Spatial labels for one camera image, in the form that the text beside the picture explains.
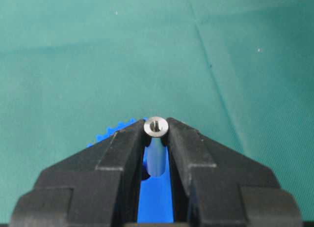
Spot small metal shaft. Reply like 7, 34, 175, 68
144, 116, 169, 177

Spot blue plastic gear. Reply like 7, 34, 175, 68
88, 118, 174, 227

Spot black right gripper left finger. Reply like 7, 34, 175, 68
9, 120, 145, 227

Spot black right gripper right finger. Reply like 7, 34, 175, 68
167, 118, 303, 227

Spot green table cloth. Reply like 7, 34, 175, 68
0, 0, 314, 223

